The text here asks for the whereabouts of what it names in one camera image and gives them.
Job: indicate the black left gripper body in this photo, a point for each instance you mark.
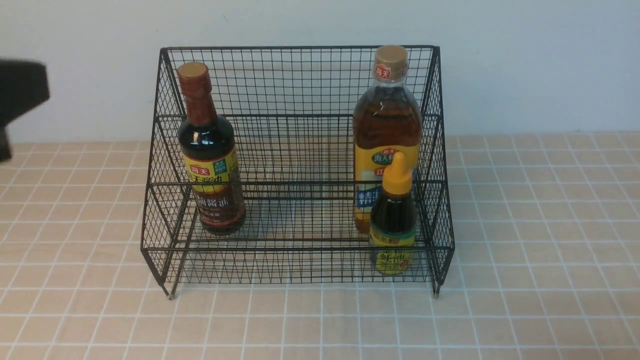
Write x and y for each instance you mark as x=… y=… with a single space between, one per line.
x=23 y=87

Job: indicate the dark soy sauce bottle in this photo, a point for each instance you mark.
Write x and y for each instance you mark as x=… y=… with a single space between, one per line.
x=208 y=146

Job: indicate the large amber cooking wine bottle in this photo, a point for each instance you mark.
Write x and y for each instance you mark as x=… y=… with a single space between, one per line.
x=386 y=120

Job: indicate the small yellow-capped sauce bottle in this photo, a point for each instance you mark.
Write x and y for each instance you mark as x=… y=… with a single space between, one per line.
x=394 y=219

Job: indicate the black wire mesh rack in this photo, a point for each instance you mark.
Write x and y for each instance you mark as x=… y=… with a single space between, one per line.
x=291 y=110

